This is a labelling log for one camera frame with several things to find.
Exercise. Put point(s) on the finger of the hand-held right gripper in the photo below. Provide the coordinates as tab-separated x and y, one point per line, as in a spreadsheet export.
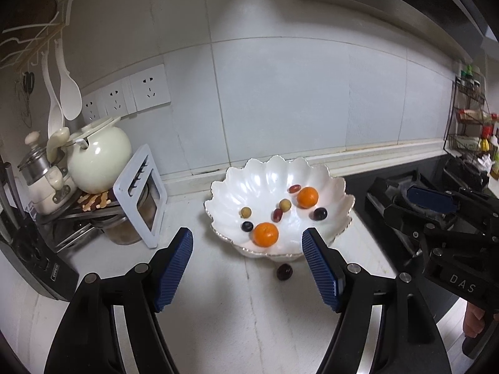
405	220
429	199

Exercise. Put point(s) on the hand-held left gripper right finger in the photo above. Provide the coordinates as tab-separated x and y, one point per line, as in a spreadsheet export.
319	268

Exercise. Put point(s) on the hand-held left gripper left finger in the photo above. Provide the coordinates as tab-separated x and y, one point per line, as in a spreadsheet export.
175	268

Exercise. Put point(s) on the dark purple grape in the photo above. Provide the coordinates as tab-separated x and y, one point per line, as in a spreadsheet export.
284	272
320	214

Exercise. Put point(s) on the large orange mandarin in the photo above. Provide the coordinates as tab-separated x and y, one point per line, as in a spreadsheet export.
266	234

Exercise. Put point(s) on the red grape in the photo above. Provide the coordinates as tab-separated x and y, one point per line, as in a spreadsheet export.
277	214
294	189

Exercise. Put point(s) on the yellow-brown grape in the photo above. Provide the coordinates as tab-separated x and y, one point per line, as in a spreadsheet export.
285	204

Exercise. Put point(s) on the blueberry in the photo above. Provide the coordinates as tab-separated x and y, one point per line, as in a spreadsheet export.
246	226

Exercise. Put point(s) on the white scalloped ceramic bowl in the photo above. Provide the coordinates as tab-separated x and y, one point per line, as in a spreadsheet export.
257	187

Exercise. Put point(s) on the person's right hand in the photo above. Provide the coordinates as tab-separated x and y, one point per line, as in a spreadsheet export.
473	319

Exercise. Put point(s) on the black gas stove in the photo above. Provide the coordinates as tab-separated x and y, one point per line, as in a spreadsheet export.
390	194

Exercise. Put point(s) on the glass jar with brown contents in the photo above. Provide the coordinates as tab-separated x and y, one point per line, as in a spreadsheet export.
119	232
147	206

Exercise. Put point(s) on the small orange kumquat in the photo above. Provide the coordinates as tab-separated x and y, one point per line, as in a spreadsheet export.
307	197

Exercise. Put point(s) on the small yellow-green grape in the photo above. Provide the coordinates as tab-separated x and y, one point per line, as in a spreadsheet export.
245	212

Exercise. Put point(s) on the brown patterned trivet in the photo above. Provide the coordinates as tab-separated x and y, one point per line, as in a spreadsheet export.
93	200

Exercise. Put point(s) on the metal kitchen shelf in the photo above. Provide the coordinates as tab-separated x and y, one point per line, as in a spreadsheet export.
74	222

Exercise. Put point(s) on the cream ceramic teapot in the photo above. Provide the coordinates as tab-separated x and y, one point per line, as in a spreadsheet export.
101	159

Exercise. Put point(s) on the black kitchen appliance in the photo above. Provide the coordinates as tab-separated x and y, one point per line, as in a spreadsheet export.
35	257

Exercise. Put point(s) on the steel range hood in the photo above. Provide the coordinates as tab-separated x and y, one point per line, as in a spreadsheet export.
390	0

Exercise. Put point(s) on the white rice paddle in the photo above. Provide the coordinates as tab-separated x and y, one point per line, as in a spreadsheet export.
70	93

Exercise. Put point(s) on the white plastic frame rack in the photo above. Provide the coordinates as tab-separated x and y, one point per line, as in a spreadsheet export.
124	198

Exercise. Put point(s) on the white wall socket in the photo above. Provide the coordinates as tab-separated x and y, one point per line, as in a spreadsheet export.
114	99
150	87
90	109

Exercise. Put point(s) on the wall hook rail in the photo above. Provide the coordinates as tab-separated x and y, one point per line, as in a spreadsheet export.
35	27

